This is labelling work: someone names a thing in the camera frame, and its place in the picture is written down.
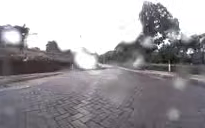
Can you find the purple-grey brick road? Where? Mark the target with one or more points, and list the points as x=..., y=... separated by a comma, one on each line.
x=90, y=100

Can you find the pale kerb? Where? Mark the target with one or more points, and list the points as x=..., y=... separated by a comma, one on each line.
x=146, y=71

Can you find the tall dark tree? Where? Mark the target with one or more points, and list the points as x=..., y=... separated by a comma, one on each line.
x=158, y=23

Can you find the dark hedge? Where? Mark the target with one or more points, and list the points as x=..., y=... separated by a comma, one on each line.
x=26, y=63

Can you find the grey pavement strip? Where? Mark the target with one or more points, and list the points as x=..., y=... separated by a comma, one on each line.
x=16, y=78

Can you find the row of trees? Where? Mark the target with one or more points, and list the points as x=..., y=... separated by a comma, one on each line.
x=190, y=50

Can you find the white post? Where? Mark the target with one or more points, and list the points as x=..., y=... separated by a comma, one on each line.
x=169, y=66

